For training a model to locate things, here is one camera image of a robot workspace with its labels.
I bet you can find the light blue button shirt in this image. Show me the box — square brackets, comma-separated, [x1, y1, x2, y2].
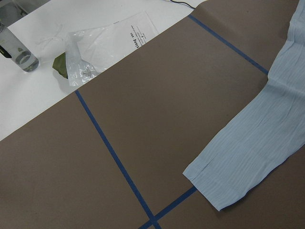
[183, 1, 305, 210]

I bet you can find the clear plastic bag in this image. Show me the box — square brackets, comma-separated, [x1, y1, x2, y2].
[65, 11, 158, 87]

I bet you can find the clear water bottle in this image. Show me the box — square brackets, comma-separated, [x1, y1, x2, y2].
[0, 23, 39, 73]

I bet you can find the olive green cloth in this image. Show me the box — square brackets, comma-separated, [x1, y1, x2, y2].
[52, 52, 68, 79]

